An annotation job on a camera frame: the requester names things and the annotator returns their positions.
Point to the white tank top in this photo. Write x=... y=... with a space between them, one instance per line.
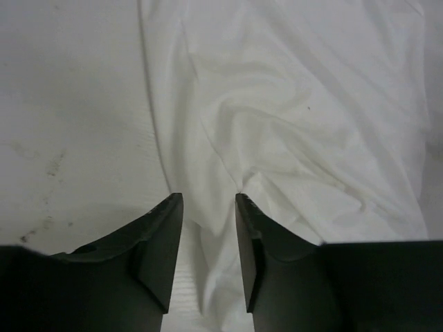
x=315 y=109

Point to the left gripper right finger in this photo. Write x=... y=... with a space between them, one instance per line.
x=291 y=284

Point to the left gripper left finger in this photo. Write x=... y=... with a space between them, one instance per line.
x=121 y=282

